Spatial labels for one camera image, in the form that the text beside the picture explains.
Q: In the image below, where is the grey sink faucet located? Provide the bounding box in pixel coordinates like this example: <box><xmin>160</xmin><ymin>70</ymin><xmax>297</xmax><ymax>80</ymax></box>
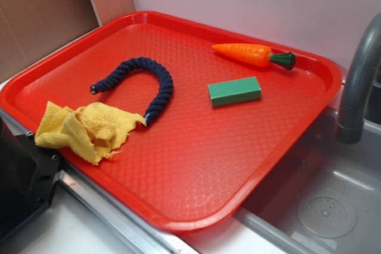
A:
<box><xmin>335</xmin><ymin>14</ymin><xmax>380</xmax><ymax>144</ymax></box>

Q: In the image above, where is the dark blue rope piece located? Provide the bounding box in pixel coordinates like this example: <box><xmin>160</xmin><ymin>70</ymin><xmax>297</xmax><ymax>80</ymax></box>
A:
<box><xmin>90</xmin><ymin>58</ymin><xmax>174</xmax><ymax>128</ymax></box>

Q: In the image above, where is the grey toy sink basin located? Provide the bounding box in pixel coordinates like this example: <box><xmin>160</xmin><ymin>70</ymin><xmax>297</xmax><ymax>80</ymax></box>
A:
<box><xmin>185</xmin><ymin>111</ymin><xmax>380</xmax><ymax>253</ymax></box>

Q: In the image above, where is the orange toy carrot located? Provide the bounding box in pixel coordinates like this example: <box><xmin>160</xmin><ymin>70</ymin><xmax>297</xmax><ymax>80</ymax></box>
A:
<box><xmin>212</xmin><ymin>43</ymin><xmax>296</xmax><ymax>71</ymax></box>

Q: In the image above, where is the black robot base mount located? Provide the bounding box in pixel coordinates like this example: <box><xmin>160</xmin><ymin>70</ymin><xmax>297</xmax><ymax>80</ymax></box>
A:
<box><xmin>1</xmin><ymin>120</ymin><xmax>63</xmax><ymax>244</ymax></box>

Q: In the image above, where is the brown cardboard panel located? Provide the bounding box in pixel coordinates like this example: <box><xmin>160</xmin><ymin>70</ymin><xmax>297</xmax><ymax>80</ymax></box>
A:
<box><xmin>1</xmin><ymin>0</ymin><xmax>135</xmax><ymax>82</ymax></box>

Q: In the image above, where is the green rectangular block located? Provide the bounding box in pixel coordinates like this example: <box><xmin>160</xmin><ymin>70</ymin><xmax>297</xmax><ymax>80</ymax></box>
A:
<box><xmin>208</xmin><ymin>77</ymin><xmax>261</xmax><ymax>107</ymax></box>

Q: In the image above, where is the red plastic tray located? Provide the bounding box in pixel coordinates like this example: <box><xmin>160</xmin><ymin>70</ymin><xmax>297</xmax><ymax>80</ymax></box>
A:
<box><xmin>1</xmin><ymin>11</ymin><xmax>342</xmax><ymax>233</ymax></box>

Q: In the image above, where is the yellow cloth rag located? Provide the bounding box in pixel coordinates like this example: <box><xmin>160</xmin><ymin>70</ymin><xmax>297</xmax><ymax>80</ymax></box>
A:
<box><xmin>35</xmin><ymin>102</ymin><xmax>147</xmax><ymax>165</ymax></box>

